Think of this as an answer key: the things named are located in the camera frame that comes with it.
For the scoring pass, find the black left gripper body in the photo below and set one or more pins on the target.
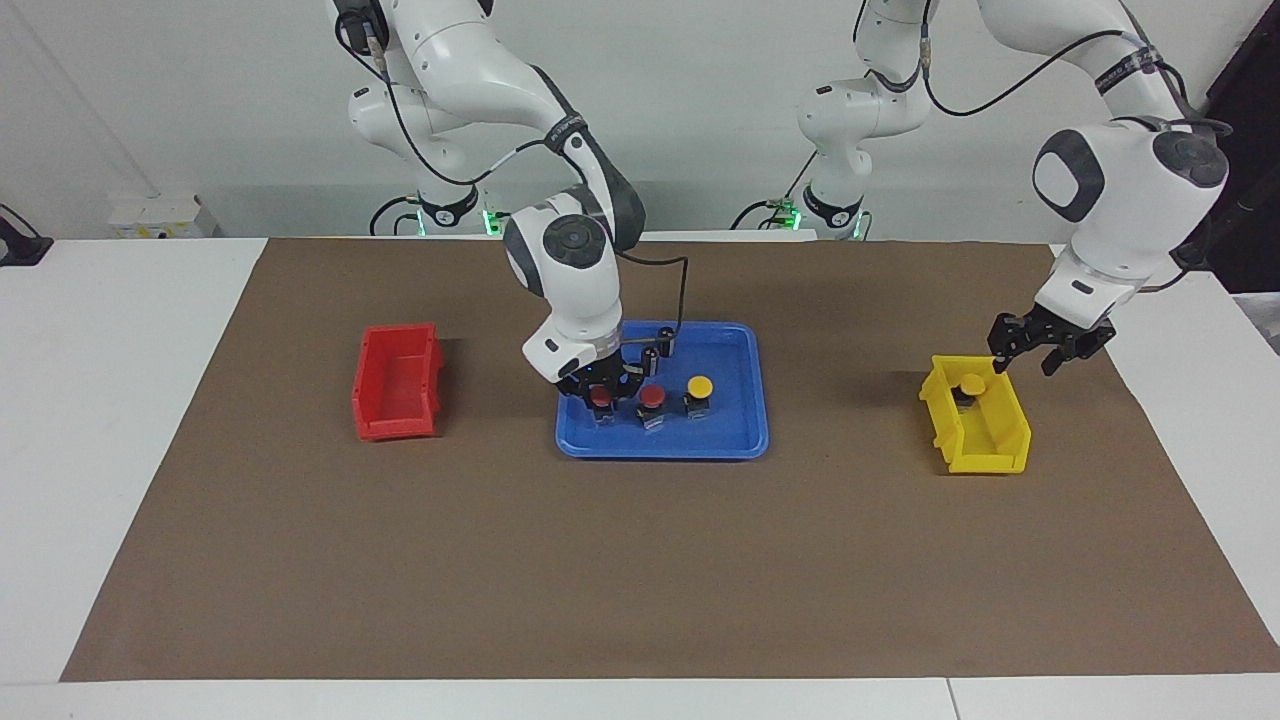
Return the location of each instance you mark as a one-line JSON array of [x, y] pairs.
[[1060, 330]]

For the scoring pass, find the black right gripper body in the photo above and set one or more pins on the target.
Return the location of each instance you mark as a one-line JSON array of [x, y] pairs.
[[610, 372]]

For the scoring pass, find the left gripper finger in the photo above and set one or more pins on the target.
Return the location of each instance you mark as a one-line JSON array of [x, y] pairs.
[[999, 360], [1054, 362]]

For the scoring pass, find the red push button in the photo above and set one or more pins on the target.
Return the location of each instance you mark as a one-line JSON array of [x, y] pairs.
[[600, 396], [651, 396]]

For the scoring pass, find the yellow push button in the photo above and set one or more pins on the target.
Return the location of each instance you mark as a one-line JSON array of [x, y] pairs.
[[700, 385], [970, 383]]

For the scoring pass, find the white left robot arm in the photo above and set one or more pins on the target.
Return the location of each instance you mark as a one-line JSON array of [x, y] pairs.
[[1120, 200]]

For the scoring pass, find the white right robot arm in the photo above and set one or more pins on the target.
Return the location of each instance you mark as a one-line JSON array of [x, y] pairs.
[[570, 270]]

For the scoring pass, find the blue plastic tray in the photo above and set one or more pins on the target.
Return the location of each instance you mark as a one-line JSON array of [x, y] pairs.
[[735, 430]]

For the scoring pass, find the small black cylinder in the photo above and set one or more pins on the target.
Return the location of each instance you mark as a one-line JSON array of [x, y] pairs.
[[665, 340], [651, 362]]

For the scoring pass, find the yellow plastic bin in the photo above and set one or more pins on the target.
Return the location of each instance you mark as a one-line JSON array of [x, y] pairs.
[[985, 455]]

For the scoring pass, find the brown paper mat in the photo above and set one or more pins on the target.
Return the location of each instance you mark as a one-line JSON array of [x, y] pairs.
[[640, 560]]

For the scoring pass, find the red plastic bin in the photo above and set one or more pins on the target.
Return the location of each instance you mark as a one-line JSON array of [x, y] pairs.
[[395, 390]]

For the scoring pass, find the black stand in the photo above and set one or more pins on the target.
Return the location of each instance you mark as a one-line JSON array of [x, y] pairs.
[[1255, 200]]

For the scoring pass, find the white power box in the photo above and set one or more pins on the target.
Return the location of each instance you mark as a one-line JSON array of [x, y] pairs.
[[160, 215]]

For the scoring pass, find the small black device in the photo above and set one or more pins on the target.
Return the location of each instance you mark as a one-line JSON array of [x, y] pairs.
[[20, 248]]

